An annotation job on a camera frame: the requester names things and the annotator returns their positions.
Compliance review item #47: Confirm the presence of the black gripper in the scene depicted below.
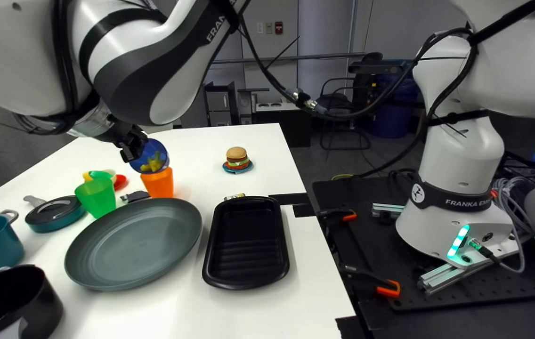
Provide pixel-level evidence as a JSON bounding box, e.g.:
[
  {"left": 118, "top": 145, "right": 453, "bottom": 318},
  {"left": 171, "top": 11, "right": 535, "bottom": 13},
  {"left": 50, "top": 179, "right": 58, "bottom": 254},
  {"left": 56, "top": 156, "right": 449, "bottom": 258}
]
[{"left": 107, "top": 115, "right": 148, "bottom": 165}]

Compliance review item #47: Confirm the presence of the blue plastic cup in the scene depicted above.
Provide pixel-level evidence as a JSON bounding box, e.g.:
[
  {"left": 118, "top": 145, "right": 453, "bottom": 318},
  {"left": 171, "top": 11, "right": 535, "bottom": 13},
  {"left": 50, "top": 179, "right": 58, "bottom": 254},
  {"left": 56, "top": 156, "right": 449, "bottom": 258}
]
[{"left": 129, "top": 137, "right": 171, "bottom": 175}]

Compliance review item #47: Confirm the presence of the orange plastic cup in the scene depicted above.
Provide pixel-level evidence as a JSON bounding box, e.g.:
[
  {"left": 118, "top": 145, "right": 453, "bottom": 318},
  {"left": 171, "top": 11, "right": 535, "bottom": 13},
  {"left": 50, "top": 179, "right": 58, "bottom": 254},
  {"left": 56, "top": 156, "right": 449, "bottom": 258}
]
[{"left": 139, "top": 165, "right": 174, "bottom": 199}]

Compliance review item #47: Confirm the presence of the green plastic cup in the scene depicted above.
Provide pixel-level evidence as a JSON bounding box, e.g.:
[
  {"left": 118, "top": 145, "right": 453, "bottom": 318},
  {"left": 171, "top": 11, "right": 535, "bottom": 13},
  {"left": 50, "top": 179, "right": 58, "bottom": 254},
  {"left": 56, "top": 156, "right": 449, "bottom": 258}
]
[{"left": 73, "top": 177, "right": 118, "bottom": 220}]

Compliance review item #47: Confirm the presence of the grey-green round plate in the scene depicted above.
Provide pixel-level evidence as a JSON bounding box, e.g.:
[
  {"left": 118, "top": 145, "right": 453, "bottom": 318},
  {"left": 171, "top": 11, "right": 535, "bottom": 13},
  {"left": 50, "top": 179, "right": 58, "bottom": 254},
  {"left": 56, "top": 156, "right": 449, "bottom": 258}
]
[{"left": 63, "top": 197, "right": 205, "bottom": 293}]

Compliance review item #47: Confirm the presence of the small blue toy plate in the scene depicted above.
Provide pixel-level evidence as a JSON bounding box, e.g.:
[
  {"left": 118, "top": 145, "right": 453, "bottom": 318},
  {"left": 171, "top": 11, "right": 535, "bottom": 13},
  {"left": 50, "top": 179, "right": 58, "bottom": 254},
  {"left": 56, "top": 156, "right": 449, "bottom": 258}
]
[{"left": 220, "top": 158, "right": 253, "bottom": 175}]

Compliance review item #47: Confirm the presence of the dark grey cabinet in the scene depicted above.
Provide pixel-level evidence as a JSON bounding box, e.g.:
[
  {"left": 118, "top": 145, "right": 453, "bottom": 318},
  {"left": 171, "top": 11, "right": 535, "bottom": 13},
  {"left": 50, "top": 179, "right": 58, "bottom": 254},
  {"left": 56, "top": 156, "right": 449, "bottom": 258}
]
[{"left": 203, "top": 81, "right": 240, "bottom": 126}]

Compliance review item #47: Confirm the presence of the toy hamburger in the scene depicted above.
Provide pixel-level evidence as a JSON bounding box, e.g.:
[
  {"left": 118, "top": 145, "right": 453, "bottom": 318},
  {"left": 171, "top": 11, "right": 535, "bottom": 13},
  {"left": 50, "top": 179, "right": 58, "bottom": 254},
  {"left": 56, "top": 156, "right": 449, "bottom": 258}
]
[{"left": 223, "top": 145, "right": 250, "bottom": 169}]

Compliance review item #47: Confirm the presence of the black rectangular tray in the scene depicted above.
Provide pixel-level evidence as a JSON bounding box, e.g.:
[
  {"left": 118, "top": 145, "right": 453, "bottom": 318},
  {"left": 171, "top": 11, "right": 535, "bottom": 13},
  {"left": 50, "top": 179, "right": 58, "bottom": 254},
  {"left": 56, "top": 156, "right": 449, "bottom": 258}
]
[{"left": 201, "top": 194, "right": 291, "bottom": 292}]

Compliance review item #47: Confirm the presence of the black side table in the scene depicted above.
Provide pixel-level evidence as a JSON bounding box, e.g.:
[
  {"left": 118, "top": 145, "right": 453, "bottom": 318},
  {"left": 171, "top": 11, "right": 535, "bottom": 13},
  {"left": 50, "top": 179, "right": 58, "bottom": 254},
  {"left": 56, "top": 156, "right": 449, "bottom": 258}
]
[{"left": 250, "top": 99, "right": 314, "bottom": 148}]

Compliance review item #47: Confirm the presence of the black equipment rack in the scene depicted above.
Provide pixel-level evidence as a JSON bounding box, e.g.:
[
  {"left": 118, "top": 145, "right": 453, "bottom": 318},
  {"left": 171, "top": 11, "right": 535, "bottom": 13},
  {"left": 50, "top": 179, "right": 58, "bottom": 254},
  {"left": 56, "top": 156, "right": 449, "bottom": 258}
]
[{"left": 348, "top": 52, "right": 410, "bottom": 120}]

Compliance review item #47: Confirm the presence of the blue plastic barrel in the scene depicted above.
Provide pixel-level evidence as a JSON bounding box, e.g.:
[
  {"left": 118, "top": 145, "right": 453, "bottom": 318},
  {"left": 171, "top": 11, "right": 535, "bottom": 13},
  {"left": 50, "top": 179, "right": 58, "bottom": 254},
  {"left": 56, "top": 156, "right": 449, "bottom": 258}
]
[{"left": 367, "top": 62, "right": 423, "bottom": 139}]

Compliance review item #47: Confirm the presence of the aluminium extrusion bar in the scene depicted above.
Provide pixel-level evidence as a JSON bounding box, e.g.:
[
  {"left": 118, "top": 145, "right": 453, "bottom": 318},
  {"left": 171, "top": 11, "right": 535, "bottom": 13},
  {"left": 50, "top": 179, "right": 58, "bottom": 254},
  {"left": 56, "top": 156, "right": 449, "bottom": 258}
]
[{"left": 415, "top": 248, "right": 523, "bottom": 293}]

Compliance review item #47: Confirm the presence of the black flat table bracket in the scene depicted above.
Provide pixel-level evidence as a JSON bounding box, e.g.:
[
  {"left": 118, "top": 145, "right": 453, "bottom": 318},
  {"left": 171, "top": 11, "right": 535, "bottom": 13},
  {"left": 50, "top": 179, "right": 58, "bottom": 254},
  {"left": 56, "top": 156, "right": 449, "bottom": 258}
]
[{"left": 267, "top": 192, "right": 314, "bottom": 218}]

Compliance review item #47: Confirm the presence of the black metal chair frame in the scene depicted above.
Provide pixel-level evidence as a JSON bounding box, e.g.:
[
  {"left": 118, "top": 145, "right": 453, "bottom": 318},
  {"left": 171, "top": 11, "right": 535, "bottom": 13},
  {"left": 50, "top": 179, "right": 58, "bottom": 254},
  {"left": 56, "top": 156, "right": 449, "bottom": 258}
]
[{"left": 312, "top": 75, "right": 370, "bottom": 152}]

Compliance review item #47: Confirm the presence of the black clamp orange handle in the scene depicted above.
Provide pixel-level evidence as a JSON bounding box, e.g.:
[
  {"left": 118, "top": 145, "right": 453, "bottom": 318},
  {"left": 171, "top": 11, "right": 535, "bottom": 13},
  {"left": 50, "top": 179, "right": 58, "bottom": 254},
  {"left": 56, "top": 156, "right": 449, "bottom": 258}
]
[
  {"left": 340, "top": 261, "right": 402, "bottom": 301},
  {"left": 316, "top": 207, "right": 359, "bottom": 229}
]

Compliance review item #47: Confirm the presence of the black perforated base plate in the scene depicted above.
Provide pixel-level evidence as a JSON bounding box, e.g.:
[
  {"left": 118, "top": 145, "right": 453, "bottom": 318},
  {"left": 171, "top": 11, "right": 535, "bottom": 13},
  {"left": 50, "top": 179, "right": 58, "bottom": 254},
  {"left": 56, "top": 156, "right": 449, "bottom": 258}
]
[{"left": 310, "top": 175, "right": 535, "bottom": 316}]

